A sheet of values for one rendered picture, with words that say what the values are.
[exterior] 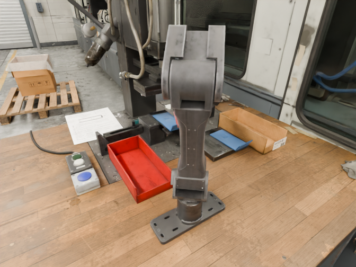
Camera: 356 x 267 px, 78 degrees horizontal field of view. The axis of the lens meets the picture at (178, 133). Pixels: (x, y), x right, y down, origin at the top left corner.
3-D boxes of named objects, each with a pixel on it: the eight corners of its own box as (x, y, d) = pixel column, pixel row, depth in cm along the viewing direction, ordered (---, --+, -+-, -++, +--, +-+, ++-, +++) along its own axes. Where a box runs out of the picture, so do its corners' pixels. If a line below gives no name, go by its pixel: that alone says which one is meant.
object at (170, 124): (172, 133, 77) (172, 125, 76) (152, 116, 88) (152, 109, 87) (188, 127, 81) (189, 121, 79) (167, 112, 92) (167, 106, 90)
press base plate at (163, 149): (110, 190, 69) (109, 184, 68) (78, 126, 106) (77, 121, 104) (251, 134, 99) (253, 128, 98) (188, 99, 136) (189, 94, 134)
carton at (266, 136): (262, 157, 81) (267, 139, 77) (217, 128, 99) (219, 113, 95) (284, 146, 87) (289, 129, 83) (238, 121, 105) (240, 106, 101)
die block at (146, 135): (150, 145, 86) (149, 129, 82) (140, 134, 93) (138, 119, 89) (192, 132, 95) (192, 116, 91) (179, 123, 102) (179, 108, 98)
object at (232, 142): (238, 153, 78) (240, 146, 77) (209, 135, 89) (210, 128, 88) (251, 147, 82) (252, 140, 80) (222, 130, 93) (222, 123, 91)
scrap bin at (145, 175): (136, 204, 61) (134, 188, 58) (109, 158, 79) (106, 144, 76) (174, 187, 66) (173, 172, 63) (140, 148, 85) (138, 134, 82)
